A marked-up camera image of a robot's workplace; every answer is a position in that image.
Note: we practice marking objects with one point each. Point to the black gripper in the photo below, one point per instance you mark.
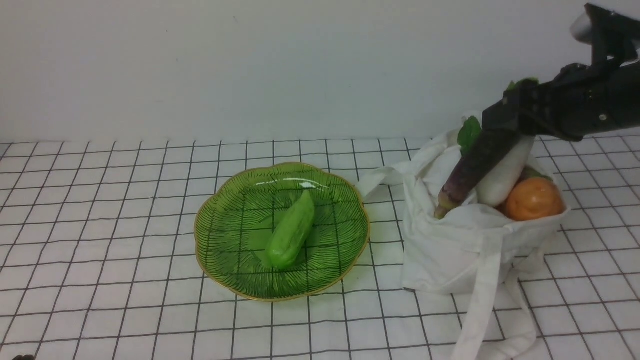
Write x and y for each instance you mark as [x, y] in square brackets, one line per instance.
[583, 99]

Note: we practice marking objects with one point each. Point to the dark purple eggplant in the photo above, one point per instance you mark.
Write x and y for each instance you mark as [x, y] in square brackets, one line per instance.
[489, 148]

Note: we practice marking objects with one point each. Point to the white radish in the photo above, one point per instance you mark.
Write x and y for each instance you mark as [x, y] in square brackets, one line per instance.
[496, 186]

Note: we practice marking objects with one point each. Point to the white cloth tote bag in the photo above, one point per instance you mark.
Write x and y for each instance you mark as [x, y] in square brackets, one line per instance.
[475, 249]

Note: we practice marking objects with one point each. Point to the orange round vegetable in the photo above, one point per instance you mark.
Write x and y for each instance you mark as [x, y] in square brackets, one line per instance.
[534, 198]

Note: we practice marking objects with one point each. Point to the green leafy vegetable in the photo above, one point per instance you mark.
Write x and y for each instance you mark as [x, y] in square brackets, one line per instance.
[471, 124]

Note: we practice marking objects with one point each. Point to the green glass plate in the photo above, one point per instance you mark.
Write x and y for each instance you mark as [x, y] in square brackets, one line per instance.
[232, 230]

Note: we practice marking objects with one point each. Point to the green cucumber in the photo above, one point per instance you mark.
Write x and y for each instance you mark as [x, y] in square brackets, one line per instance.
[292, 232]

